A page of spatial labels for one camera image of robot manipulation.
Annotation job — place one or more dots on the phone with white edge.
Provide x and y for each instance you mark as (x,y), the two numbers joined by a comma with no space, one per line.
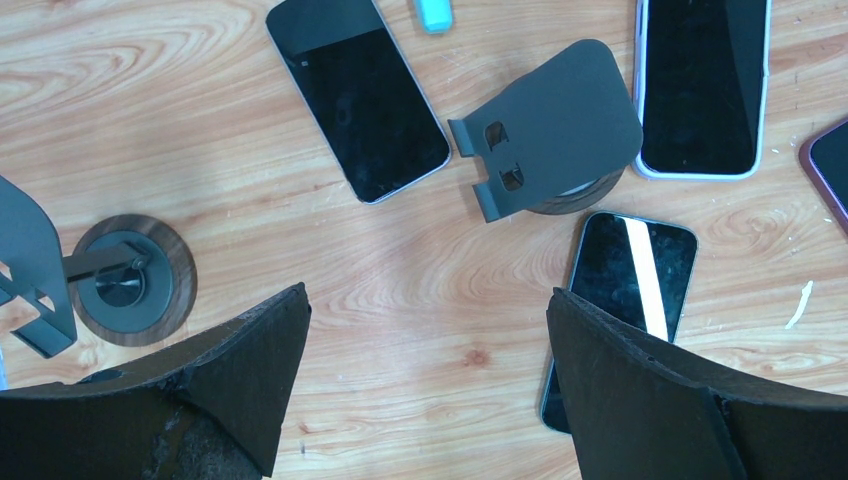
(361,92)

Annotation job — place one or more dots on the phone with pink-edged black case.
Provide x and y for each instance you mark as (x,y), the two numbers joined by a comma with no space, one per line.
(823,158)

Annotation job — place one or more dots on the round black phone stand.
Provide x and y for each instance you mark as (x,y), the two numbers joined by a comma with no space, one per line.
(556,140)

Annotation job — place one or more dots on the phone with lavender case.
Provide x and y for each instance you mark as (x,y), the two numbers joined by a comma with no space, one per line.
(700,83)

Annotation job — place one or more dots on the teal toy microphone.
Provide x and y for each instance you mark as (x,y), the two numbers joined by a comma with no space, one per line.
(435,16)

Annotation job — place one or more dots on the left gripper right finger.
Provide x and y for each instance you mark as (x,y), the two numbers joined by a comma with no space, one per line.
(643,408)

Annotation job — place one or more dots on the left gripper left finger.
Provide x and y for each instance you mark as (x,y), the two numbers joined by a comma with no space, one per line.
(209,407)

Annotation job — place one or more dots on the left round grey phone stand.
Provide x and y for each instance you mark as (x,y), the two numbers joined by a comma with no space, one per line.
(131,278)

